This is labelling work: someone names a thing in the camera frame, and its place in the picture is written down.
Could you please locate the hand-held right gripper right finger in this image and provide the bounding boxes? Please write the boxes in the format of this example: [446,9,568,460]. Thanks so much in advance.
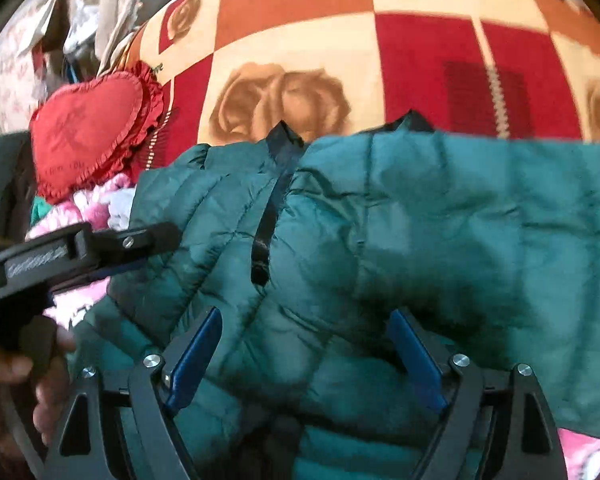
[386,308,568,480]

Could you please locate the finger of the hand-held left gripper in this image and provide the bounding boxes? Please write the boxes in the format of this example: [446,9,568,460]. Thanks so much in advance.
[92,221,183,281]

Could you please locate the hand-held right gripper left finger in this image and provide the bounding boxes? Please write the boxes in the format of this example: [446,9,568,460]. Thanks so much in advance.
[42,306,224,480]

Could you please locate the dark green towel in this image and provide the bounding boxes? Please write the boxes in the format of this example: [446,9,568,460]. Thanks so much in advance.
[70,110,600,480]

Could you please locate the person's left hand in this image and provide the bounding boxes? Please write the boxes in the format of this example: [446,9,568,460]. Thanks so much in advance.
[0,327,77,461]

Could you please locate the pink penguin-print blanket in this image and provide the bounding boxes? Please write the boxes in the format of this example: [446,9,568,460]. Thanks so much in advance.
[27,172,600,480]

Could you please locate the green red white cloth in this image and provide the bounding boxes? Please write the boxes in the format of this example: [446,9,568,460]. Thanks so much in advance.
[30,196,53,228]

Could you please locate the red heart-shaped pillow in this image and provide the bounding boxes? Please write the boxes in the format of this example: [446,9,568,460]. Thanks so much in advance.
[29,60,165,206]

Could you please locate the pink floral cloth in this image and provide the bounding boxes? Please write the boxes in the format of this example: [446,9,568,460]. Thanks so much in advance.
[0,0,56,133]

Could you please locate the beige hanging cloth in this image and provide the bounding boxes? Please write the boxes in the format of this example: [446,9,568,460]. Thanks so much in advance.
[65,0,173,73]

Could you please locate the rose-printed checked blanket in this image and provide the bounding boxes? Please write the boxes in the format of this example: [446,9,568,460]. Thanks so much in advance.
[122,0,600,161]

